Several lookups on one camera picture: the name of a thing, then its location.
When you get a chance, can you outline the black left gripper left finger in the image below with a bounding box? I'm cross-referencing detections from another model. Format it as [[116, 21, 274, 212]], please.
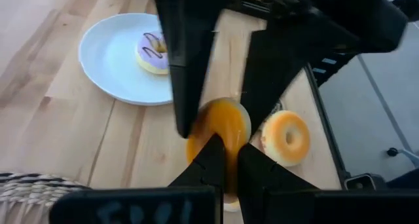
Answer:
[[168, 134, 227, 224]]

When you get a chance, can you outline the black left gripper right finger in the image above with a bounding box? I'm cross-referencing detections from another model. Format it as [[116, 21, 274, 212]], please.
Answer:
[[237, 143, 317, 224]]

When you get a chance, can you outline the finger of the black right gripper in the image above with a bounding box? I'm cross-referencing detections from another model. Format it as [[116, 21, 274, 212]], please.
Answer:
[[155, 0, 230, 139], [240, 19, 317, 135]]

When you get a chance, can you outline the pale orange glazed donut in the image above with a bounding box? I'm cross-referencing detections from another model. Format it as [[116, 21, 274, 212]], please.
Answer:
[[261, 110, 311, 168]]

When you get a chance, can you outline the purple frosted donut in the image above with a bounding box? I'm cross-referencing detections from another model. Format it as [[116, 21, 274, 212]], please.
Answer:
[[135, 30, 170, 76]]

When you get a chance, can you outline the deep orange glazed donut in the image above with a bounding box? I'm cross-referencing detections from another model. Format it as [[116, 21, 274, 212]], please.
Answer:
[[185, 98, 252, 214]]

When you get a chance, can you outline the black box with white labels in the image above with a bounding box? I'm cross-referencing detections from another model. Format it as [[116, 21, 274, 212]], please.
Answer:
[[307, 50, 357, 87]]

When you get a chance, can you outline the white round plate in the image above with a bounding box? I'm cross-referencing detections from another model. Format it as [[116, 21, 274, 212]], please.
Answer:
[[77, 12, 174, 106]]

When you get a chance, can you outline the metal stand foot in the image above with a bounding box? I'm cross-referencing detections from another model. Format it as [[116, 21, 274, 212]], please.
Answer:
[[386, 147, 419, 168]]

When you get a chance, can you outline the woven straw placemat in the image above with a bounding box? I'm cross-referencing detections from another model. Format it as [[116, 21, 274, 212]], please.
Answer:
[[0, 172, 91, 224]]

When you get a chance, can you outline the black metal table frame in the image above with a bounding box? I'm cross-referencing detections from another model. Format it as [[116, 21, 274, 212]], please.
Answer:
[[302, 62, 377, 191]]

